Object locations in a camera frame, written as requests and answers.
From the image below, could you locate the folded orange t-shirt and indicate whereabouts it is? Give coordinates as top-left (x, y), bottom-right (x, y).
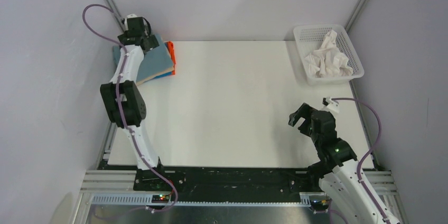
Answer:
top-left (165, 41), bottom-right (176, 75)

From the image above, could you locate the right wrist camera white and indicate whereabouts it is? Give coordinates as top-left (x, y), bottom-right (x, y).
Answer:
top-left (321, 97), bottom-right (340, 115)

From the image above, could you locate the folded blue t-shirt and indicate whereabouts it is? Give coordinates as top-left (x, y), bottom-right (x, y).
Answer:
top-left (154, 70), bottom-right (175, 79)

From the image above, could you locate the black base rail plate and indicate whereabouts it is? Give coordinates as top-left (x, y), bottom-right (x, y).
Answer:
top-left (133, 166), bottom-right (321, 203)

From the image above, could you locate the grey-blue t-shirt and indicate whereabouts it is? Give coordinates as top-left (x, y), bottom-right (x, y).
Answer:
top-left (113, 34), bottom-right (173, 81)

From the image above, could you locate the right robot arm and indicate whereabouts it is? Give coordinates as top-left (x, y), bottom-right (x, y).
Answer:
top-left (288, 102), bottom-right (400, 223)

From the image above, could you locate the white plastic basket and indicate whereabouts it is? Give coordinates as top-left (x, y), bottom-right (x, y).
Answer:
top-left (293, 24), bottom-right (365, 85)

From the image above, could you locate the aluminium frame rail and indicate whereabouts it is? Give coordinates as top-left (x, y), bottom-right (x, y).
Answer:
top-left (72, 166), bottom-right (407, 223)

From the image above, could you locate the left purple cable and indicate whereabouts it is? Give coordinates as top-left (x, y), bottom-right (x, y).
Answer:
top-left (82, 4), bottom-right (179, 214)

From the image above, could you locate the folded tan t-shirt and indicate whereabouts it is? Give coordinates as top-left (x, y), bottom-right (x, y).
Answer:
top-left (136, 68), bottom-right (173, 86)

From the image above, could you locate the crumpled white t-shirt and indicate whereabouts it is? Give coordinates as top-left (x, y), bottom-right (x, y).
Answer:
top-left (304, 30), bottom-right (353, 78)

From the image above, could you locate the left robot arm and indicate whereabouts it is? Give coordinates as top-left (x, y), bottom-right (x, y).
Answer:
top-left (100, 14), bottom-right (159, 170)

